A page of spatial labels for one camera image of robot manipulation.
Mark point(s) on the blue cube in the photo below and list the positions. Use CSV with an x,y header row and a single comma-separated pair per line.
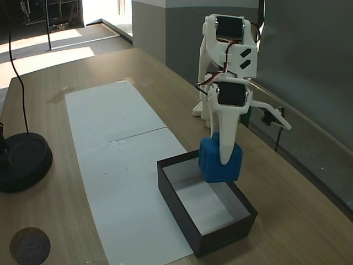
x,y
212,165

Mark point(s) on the dark brown open box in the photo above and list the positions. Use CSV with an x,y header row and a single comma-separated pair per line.
x,y
220,240

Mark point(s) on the green table clamp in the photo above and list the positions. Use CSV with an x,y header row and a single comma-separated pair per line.
x,y
245,118

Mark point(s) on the white paper sheet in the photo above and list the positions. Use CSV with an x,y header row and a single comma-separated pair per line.
x,y
127,198
110,110

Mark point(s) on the clear tape strip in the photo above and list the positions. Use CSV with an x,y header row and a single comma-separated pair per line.
x,y
59,95

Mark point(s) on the black metal pole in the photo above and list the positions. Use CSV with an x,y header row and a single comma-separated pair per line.
x,y
48,27

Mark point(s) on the black round lamp base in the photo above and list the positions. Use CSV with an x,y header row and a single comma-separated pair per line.
x,y
24,163

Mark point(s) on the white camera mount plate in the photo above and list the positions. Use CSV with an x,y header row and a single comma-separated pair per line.
x,y
280,117

